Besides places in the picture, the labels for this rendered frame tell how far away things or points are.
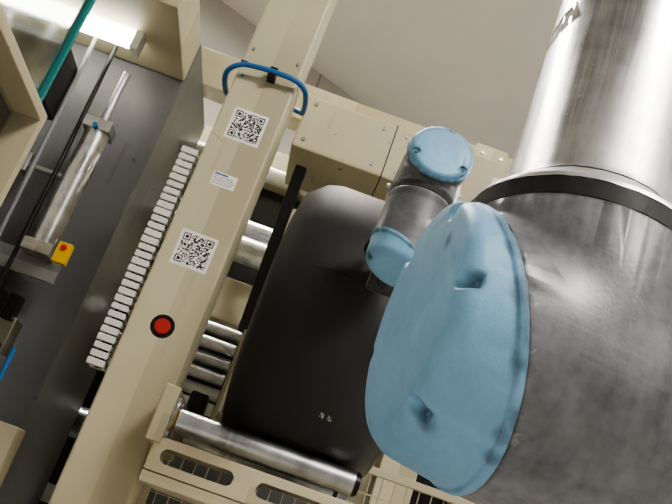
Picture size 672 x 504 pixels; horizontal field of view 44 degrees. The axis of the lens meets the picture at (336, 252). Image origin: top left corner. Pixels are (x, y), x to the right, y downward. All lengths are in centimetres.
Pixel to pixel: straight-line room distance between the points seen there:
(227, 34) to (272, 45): 346
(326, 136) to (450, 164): 96
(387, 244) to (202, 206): 69
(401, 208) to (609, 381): 69
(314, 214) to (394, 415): 109
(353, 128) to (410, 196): 99
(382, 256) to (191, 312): 63
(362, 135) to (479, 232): 164
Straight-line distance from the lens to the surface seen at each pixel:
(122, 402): 157
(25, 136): 143
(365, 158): 203
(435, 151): 111
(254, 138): 173
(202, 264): 162
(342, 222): 148
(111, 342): 161
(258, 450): 148
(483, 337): 40
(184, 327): 159
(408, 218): 106
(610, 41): 58
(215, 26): 527
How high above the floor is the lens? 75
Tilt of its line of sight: 20 degrees up
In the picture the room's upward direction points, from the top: 20 degrees clockwise
